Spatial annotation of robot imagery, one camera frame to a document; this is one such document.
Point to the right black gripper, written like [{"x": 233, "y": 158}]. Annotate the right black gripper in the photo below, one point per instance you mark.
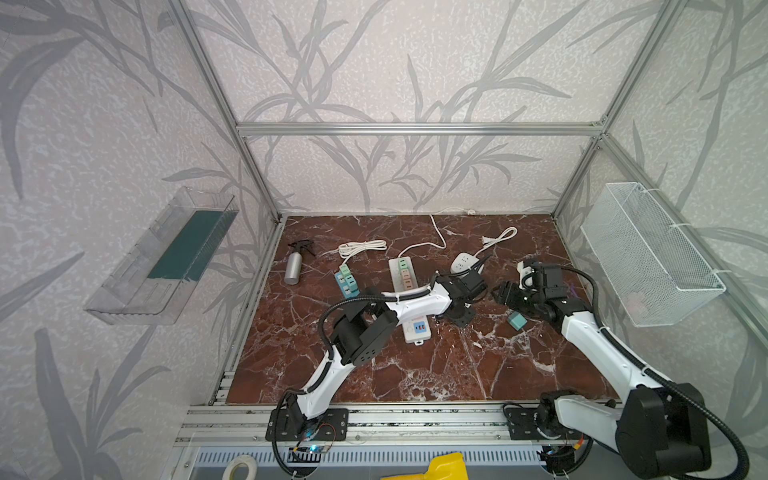
[{"x": 512, "y": 294}]

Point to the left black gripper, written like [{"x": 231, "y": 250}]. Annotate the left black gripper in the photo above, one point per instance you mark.
[{"x": 471, "y": 285}]

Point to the square white power socket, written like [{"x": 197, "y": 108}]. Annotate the square white power socket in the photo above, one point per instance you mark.
[{"x": 463, "y": 262}]

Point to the long white power strip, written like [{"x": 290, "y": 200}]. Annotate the long white power strip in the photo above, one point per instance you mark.
[{"x": 416, "y": 330}]

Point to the teal power strip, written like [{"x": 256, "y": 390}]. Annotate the teal power strip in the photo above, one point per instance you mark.
[{"x": 346, "y": 292}]

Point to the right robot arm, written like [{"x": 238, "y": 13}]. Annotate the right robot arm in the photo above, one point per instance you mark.
[{"x": 660, "y": 427}]

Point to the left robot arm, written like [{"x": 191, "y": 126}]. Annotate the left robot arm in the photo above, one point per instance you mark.
[{"x": 355, "y": 330}]

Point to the silver spray bottle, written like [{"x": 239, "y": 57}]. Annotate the silver spray bottle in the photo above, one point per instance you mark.
[{"x": 299, "y": 249}]

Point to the yellow plastic object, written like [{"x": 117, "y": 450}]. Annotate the yellow plastic object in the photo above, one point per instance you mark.
[{"x": 445, "y": 467}]

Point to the white tape roll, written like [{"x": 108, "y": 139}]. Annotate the white tape roll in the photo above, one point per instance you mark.
[{"x": 241, "y": 467}]

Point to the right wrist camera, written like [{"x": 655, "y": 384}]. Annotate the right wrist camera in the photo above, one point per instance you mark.
[{"x": 526, "y": 270}]

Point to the white wire basket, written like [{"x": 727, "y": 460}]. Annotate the white wire basket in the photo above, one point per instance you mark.
[{"x": 659, "y": 276}]

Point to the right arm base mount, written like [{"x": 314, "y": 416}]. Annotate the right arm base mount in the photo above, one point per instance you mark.
[{"x": 521, "y": 422}]

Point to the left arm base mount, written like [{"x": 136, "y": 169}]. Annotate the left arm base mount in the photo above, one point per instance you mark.
[{"x": 330, "y": 426}]

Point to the clear plastic wall tray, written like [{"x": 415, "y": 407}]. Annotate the clear plastic wall tray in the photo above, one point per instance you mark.
[{"x": 156, "y": 279}]

